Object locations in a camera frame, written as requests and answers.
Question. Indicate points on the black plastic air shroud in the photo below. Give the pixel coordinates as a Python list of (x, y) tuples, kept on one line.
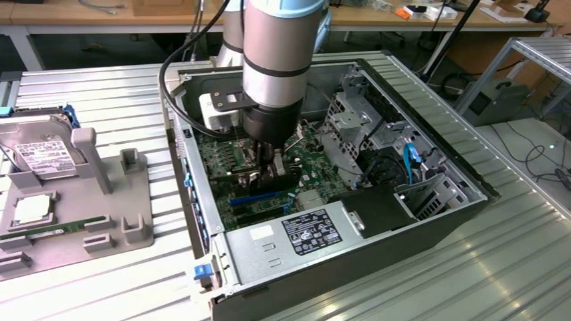
[(376, 210)]

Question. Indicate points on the silver hard disk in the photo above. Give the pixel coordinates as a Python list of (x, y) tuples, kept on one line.
[(45, 157)]

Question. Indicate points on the black expansion slot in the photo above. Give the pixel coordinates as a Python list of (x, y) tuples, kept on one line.
[(259, 210), (261, 220)]

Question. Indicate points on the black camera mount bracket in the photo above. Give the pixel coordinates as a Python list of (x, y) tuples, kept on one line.
[(227, 100)]

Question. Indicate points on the green RAM stick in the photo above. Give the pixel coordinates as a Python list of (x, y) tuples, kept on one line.
[(58, 231)]

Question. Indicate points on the silver chipset heat sink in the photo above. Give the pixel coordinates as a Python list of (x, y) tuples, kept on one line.
[(311, 198)]

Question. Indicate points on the metal socket cover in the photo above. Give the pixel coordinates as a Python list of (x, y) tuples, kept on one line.
[(299, 133)]

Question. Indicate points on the CPU socket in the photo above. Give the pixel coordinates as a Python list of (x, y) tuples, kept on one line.
[(247, 155)]

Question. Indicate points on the white black device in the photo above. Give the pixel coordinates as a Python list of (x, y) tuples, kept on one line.
[(430, 13)]

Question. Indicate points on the wooden desk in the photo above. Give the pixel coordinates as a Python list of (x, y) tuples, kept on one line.
[(67, 15)]

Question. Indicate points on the blue case latch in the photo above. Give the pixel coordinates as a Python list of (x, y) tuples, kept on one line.
[(202, 271)]

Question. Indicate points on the orange white small box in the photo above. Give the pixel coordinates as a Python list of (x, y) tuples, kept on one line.
[(404, 11)]

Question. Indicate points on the aluminium frame table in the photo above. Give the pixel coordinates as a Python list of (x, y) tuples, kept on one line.
[(536, 50)]

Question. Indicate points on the green motherboard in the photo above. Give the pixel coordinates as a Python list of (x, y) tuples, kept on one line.
[(313, 167)]

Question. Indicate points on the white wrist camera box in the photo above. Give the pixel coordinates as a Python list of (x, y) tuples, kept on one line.
[(214, 113)]

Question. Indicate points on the grey plastic parts rack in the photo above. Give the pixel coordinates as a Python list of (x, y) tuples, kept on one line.
[(103, 214)]

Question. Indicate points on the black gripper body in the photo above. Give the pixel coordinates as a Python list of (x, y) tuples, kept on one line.
[(273, 123)]

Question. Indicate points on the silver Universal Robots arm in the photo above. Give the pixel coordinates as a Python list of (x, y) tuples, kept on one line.
[(277, 50)]

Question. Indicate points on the white paper sheet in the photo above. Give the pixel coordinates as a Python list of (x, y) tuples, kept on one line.
[(502, 13)]

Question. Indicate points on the blue disk caddy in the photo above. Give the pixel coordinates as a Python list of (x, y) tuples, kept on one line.
[(69, 115)]

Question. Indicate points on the perforated metal drive cage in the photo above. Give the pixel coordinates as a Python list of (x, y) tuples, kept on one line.
[(353, 133)]

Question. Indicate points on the graphics card with black shroud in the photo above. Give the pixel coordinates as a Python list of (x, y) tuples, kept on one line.
[(281, 187)]

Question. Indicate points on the open black PC case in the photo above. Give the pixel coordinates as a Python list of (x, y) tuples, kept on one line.
[(339, 277)]

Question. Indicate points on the dark grey box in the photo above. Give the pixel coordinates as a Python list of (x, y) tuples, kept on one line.
[(492, 103)]

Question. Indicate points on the black tripod pole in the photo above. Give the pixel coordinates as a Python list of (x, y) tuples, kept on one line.
[(450, 36)]

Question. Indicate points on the silver CPU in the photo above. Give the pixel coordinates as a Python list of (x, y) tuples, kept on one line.
[(31, 209)]

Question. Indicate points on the grey metal disk bay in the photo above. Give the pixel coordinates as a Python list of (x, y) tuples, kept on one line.
[(429, 200)]

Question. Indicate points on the grey power supply unit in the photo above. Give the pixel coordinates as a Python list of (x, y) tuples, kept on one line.
[(267, 254)]

